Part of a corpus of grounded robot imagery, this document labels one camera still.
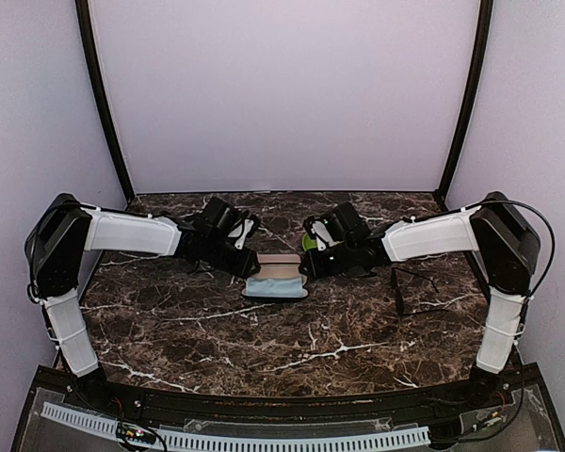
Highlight left black frame post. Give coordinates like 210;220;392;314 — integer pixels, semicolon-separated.
74;0;136;202

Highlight pink glasses case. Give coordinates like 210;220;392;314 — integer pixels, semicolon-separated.
257;253;301;266

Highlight black frame post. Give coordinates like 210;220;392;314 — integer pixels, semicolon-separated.
74;0;136;202
433;0;494;206

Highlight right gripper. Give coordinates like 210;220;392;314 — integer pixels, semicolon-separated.
299;239;357;280

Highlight black glasses case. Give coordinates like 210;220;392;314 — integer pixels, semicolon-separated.
241;264;309;301

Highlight black table front rail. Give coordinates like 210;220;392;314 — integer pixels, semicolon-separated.
46;371;525;435

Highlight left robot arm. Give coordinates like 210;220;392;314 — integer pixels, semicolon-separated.
24;193;260;411

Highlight green plate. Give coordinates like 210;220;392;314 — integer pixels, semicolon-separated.
301;233;317;251

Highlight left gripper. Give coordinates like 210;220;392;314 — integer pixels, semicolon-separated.
204;235;262;280

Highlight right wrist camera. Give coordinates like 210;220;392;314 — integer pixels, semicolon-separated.
303;216;343;251

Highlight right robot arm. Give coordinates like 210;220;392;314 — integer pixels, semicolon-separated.
299;191;545;409

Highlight black sunglasses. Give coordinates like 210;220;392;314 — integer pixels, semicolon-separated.
390;266;447;318

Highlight white slotted cable duct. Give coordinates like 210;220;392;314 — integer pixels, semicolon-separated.
40;402;430;451

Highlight right black frame post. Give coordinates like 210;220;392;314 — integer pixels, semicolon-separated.
433;0;494;206

